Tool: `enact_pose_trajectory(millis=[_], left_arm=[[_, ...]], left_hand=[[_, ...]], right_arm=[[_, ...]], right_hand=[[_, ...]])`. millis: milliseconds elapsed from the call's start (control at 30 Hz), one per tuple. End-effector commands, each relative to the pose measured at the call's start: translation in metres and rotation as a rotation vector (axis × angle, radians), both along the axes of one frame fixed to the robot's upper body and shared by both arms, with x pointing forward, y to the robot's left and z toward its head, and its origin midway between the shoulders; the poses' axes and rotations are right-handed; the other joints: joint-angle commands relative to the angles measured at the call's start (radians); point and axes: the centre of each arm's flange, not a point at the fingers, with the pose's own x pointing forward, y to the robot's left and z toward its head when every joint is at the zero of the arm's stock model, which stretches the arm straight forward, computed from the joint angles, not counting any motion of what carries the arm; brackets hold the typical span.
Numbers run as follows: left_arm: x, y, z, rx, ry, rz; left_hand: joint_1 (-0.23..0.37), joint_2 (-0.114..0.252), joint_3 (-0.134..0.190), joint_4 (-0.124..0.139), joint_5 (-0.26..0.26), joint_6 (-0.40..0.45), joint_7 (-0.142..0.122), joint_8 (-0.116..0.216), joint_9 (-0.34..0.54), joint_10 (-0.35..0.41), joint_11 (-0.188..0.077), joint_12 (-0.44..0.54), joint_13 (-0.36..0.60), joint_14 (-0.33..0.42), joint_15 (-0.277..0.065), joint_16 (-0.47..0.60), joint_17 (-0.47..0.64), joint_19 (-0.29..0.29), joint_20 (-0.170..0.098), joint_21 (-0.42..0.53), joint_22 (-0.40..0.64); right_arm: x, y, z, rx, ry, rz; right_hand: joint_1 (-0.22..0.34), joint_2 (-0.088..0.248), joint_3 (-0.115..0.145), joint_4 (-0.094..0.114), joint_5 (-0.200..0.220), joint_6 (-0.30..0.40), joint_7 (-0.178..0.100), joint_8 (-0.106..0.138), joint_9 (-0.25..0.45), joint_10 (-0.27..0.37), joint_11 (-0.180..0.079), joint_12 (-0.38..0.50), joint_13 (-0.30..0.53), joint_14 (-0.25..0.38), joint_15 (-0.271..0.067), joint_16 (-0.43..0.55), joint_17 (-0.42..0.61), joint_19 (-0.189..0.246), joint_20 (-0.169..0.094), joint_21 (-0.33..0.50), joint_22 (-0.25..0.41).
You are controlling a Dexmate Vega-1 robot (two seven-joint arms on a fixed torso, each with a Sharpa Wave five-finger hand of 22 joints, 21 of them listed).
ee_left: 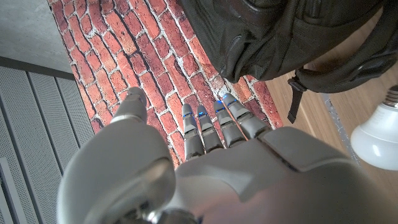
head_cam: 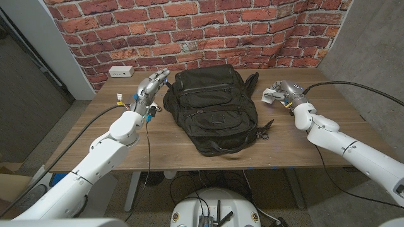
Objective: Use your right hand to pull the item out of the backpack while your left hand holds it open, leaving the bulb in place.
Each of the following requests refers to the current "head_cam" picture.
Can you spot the cardboard box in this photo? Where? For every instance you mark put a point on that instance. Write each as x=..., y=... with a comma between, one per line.
x=12, y=186

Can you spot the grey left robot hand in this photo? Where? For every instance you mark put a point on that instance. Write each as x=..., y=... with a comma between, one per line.
x=150, y=89

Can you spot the black computer box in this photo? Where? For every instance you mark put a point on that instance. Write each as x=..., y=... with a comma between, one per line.
x=205, y=221

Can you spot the white round table foot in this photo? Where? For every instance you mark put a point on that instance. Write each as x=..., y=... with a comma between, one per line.
x=170, y=174

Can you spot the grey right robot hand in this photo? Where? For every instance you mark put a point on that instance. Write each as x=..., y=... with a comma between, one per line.
x=290, y=91

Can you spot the red brick printed backdrop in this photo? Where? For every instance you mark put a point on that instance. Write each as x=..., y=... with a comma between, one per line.
x=221, y=31

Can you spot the blue floor pad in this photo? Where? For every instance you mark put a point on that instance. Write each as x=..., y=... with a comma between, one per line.
x=56, y=178

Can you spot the white table leg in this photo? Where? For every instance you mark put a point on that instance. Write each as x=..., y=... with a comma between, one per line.
x=132, y=192

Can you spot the grey table leg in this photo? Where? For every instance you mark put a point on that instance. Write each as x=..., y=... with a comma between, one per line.
x=296, y=192

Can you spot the upright black antenna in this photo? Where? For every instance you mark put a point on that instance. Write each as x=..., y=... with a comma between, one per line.
x=218, y=209

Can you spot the white power outlet box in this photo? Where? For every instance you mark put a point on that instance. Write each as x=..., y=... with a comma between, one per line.
x=121, y=71

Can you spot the black backpack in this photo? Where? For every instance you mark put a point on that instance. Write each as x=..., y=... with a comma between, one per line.
x=214, y=110

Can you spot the black floor power adapter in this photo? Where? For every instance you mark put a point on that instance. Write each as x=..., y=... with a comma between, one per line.
x=281, y=223

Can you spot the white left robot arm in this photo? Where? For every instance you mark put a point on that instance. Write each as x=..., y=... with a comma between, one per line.
x=85, y=170

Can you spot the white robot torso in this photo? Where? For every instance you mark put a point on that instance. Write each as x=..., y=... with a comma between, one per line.
x=227, y=201

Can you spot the tilted black antenna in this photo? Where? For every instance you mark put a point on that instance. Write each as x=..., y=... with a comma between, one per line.
x=227, y=217

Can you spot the dark round floor object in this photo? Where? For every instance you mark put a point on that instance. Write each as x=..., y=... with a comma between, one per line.
x=154, y=178

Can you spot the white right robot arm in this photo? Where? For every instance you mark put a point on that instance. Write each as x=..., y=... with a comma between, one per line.
x=347, y=148

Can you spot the white floor mat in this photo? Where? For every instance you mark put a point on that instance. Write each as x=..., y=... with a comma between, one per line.
x=101, y=192

